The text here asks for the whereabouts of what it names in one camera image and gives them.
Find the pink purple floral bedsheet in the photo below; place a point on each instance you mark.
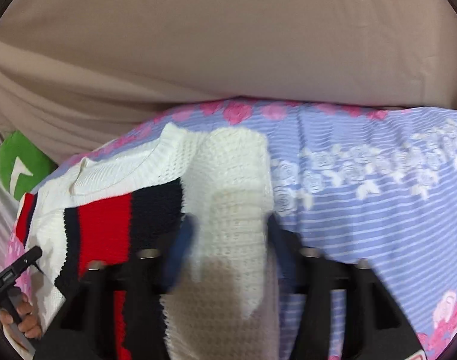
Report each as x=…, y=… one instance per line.
x=354, y=183

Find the white red navy knit sweater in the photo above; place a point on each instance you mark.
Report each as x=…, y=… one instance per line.
x=225, y=302

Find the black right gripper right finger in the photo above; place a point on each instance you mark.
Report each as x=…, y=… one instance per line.
x=375, y=326

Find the person's left hand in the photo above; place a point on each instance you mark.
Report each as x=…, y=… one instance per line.
x=29, y=327

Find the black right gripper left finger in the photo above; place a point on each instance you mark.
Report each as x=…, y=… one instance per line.
x=84, y=327

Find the beige curtain cloth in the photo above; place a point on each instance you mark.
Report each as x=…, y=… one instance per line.
x=75, y=74

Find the green cushion with white mark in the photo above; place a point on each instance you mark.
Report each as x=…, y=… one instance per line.
x=22, y=165

